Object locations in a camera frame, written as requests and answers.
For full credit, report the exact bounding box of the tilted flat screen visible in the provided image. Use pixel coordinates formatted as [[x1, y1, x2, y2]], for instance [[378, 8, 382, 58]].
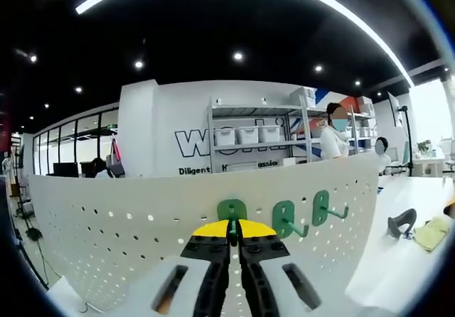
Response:
[[387, 92, 402, 128]]

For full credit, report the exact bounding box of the pale yellow cloth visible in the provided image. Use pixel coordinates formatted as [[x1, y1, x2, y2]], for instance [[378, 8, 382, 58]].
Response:
[[414, 216, 451, 253]]

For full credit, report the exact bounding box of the white perforated mounting plate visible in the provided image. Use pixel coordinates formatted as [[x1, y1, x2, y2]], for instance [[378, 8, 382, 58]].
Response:
[[27, 151, 380, 317]]

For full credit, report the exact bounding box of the green hook assembly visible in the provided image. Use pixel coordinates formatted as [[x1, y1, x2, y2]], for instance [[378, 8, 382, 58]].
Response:
[[216, 198, 248, 246], [272, 200, 310, 240], [311, 190, 350, 228]]

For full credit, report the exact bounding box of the grey metal shelf rack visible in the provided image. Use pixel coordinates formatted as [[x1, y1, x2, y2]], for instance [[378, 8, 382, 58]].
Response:
[[208, 87, 378, 174]]

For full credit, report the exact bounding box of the curved ceiling light strip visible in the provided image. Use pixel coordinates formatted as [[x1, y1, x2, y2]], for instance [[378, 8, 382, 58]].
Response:
[[75, 0, 415, 87]]

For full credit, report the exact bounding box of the hanging grey bag red strap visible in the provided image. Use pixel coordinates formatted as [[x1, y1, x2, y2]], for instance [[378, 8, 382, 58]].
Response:
[[105, 137, 126, 176]]

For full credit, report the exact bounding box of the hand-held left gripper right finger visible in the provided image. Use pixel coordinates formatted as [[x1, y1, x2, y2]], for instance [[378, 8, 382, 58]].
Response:
[[237, 219, 351, 317]]

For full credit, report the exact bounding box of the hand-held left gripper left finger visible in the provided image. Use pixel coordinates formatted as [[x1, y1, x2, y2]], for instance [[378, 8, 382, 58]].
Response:
[[141, 220, 232, 317]]

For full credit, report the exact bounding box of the group of ceiling spotlights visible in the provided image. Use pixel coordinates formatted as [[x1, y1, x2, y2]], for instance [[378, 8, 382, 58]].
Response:
[[28, 50, 449, 121]]

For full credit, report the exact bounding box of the black desktop monitor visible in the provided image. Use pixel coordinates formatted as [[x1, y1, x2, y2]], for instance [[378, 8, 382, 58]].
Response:
[[53, 162, 79, 178]]

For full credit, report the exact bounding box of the dark grey hook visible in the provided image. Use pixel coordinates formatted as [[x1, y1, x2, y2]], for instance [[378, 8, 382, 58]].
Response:
[[387, 208, 417, 240]]

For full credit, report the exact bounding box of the black tripod stand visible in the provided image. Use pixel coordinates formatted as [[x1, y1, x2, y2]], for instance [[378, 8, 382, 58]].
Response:
[[396, 105, 417, 178]]

